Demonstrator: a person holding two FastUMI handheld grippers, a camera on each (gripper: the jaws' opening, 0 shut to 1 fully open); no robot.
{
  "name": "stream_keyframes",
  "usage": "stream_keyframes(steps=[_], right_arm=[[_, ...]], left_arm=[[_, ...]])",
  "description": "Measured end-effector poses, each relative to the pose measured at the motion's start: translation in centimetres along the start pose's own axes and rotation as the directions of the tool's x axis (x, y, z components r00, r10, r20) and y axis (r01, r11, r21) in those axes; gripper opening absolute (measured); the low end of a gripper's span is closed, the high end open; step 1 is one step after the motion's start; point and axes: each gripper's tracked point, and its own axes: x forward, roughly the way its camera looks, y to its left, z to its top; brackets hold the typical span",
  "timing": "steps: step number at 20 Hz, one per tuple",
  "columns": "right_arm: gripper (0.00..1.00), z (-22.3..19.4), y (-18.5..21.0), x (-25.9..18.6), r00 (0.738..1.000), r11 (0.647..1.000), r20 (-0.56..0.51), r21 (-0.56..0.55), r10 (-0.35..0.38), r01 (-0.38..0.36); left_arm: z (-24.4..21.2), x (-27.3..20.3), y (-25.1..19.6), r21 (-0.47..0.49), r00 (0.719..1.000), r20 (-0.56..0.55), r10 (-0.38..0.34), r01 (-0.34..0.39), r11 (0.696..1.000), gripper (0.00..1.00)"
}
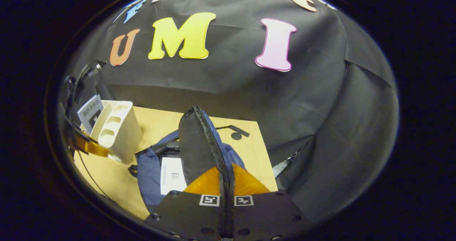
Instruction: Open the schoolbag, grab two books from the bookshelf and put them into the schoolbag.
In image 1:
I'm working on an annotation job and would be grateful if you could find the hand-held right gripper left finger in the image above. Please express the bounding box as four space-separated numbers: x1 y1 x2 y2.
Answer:
144 167 222 241

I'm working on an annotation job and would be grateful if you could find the white plastic bookshelf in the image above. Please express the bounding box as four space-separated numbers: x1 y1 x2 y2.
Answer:
85 100 144 165

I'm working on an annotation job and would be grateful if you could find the bundle of cables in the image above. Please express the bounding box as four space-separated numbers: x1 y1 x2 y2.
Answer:
272 149 302 179

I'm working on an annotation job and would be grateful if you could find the lavender illustrated book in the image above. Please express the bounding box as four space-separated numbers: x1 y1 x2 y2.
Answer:
77 94 105 135

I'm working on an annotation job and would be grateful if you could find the thin black cable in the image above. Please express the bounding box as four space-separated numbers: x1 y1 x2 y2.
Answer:
76 150 109 199

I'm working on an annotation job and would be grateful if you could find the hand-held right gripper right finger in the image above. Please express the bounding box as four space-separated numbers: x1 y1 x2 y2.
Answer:
228 163 312 241

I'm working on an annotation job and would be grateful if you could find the white book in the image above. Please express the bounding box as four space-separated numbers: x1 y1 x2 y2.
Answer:
160 157 188 196

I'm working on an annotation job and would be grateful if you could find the black backdrop cloth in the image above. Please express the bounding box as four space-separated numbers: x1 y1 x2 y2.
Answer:
59 0 400 224

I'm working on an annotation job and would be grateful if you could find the dark blue schoolbag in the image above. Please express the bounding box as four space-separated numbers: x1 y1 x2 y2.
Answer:
128 106 250 214

